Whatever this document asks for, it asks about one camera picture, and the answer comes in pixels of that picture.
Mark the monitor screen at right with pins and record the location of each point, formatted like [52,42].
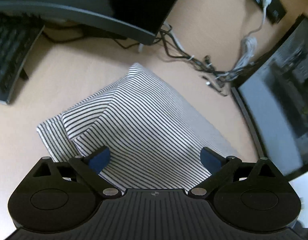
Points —
[276,105]

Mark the black socket rail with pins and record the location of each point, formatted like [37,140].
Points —
[275,5]

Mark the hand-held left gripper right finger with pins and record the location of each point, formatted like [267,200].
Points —
[210,158]

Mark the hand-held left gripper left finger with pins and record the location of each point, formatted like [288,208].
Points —
[100,158]

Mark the curved dark monitor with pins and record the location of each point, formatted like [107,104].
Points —
[81,5]

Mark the beige striped sweater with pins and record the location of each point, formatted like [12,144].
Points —
[149,130]

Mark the black keyboard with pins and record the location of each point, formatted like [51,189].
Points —
[8,55]

